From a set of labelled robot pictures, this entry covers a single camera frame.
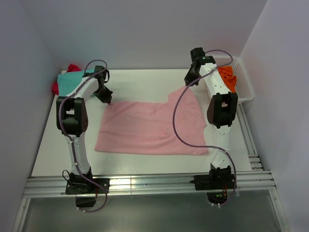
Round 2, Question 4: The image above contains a pink t-shirt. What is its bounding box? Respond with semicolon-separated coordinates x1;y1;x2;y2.
95;87;209;156

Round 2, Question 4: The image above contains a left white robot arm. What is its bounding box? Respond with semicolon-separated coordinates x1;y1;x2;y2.
56;66;113;194

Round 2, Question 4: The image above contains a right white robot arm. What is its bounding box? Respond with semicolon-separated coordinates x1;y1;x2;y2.
184;63;238;190

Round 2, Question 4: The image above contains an orange t-shirt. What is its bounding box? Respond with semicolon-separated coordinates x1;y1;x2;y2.
218;66;237;93

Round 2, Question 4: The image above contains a teal folded t-shirt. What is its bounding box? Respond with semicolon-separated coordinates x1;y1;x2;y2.
57;70;84;97

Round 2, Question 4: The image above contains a red folded t-shirt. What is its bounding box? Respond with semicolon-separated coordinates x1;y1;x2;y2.
51;64;82;95

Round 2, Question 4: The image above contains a white plastic basket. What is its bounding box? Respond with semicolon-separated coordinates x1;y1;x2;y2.
230;57;254;104

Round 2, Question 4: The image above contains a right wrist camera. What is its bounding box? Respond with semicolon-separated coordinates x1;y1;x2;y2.
190;47;205;62

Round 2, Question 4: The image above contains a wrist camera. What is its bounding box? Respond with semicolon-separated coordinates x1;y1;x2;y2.
190;47;205;62
93;65;104;73

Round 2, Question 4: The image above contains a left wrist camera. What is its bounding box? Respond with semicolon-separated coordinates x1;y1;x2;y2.
93;65;104;73

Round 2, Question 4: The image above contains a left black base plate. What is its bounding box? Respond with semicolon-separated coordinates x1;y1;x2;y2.
65;178;110;195

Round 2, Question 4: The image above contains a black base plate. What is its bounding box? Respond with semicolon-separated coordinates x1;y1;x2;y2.
65;178;110;195
190;174;235;190

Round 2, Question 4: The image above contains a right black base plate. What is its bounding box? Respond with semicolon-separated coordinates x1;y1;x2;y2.
190;174;235;190

